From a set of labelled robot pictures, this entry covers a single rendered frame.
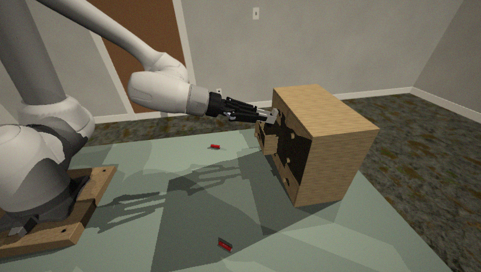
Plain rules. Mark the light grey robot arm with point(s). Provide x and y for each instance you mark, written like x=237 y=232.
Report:
x=35 y=154

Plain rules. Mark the black and white eraser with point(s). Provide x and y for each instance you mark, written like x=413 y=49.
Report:
x=274 y=112

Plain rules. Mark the small wooden chest of drawers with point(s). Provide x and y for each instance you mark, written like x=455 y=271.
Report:
x=340 y=140

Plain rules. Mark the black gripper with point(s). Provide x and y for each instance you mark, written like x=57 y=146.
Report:
x=237 y=110

